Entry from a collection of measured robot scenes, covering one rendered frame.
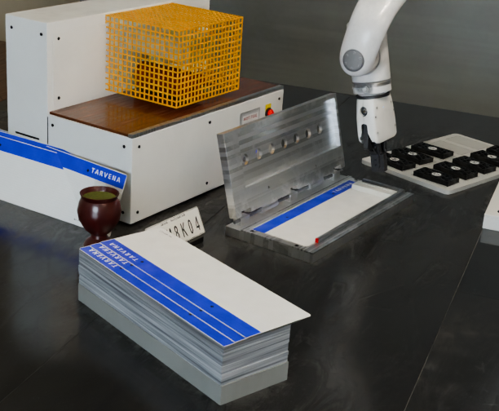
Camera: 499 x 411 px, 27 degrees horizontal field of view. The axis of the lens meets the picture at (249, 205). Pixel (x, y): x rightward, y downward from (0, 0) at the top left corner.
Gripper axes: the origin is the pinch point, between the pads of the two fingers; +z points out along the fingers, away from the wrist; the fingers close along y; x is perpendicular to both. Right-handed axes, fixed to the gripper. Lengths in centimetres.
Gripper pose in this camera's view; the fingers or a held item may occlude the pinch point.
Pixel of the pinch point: (378, 162)
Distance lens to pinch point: 229.0
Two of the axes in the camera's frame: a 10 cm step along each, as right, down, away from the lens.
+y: 5.7, -2.7, 7.8
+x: -8.1, -0.5, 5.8
